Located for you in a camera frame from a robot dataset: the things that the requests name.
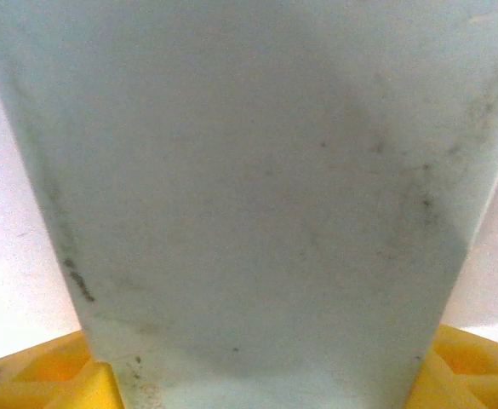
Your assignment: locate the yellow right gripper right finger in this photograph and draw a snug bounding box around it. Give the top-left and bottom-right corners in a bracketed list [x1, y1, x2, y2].
[414, 323, 498, 409]

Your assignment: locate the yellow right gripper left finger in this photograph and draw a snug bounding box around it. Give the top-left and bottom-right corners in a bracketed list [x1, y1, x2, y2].
[0, 330, 124, 409]

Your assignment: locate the light blue pencil case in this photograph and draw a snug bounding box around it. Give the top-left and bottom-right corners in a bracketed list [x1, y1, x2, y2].
[0, 0, 498, 409]

